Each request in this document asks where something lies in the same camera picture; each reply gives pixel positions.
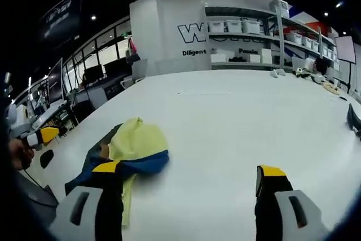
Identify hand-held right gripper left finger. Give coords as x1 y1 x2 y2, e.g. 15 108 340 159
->
49 160 125 241

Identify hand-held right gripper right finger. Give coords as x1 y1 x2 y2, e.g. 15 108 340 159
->
254 164 330 241

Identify yellow and blue garment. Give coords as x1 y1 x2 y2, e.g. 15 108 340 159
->
64 116 170 228

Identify person's left hand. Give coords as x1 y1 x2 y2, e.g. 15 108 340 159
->
7 137 36 172

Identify grey workbench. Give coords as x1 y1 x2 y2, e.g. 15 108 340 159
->
30 100 71 132

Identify small black oval object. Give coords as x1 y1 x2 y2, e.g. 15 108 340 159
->
39 149 55 169

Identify large dark tilted screen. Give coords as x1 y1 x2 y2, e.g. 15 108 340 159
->
46 56 65 105

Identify black computer monitor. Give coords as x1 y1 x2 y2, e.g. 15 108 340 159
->
103 56 133 78
83 64 104 83

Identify white office chair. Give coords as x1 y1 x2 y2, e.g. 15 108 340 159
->
120 78 135 90

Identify black object at table edge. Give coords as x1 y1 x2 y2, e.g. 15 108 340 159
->
346 103 361 142

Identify dark hanging banner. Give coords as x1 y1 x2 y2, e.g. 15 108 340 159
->
38 0 84 49

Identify hanging bags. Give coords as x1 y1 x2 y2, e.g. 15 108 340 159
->
125 36 141 64

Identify beige items on table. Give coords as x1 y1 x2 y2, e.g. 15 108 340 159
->
321 81 342 97

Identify yellow and black object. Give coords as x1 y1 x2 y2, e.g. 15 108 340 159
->
294 67 311 78

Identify grey metal shelf unit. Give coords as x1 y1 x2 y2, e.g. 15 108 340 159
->
204 0 344 72

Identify white screen on stand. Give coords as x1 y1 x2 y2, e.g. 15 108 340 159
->
334 34 358 95

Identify row of white storage bins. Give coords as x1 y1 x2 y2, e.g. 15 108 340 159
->
210 0 339 64

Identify thin black cable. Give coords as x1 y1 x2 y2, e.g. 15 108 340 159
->
24 167 57 199

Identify white partition wall panel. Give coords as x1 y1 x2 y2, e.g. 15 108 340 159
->
129 0 283 77

